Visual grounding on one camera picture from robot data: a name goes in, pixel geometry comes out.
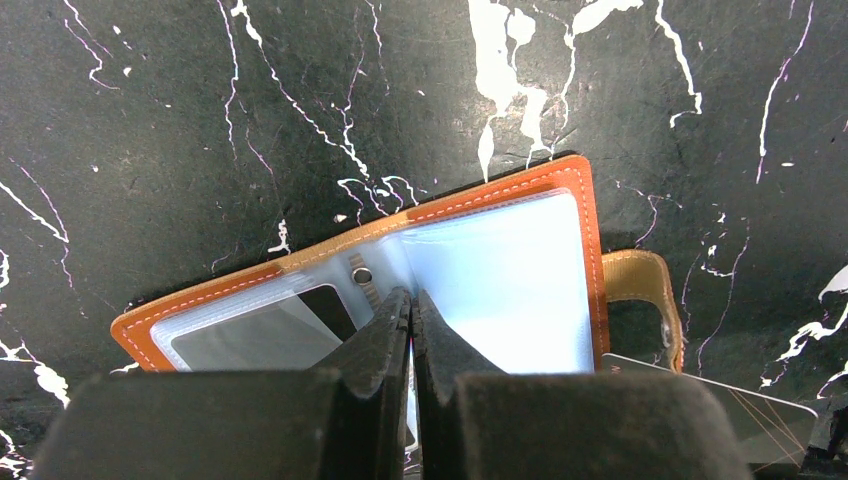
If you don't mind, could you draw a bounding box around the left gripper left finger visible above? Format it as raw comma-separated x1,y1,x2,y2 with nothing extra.
32,287,411,479

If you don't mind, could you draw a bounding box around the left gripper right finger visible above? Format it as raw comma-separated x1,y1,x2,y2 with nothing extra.
411,292,752,479

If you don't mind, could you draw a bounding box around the black credit card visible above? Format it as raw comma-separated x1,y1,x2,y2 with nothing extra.
168,284,356,371
599,352,819,468

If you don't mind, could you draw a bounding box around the brown leather card holder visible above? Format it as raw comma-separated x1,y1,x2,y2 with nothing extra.
111,155,684,373

